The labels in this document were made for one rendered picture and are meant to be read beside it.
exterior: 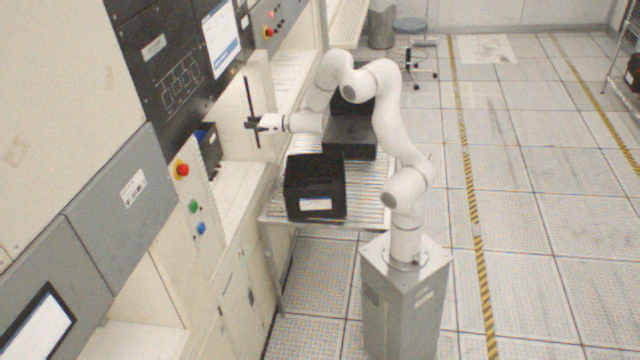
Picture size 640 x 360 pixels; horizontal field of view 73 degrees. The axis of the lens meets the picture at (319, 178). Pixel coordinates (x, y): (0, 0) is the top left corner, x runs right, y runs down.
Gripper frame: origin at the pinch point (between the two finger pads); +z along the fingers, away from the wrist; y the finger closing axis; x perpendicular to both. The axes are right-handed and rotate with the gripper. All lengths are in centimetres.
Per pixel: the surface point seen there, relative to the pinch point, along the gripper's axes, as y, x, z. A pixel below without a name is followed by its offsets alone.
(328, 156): 16.3, -27.9, -29.4
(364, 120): 58, -33, -43
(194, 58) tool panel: -28.9, 40.7, 2.0
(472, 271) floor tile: 30, -119, -109
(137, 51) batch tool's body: -56, 54, 2
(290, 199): -13.2, -30.7, -16.9
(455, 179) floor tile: 119, -119, -105
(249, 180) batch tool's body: 0.2, -31.9, 6.4
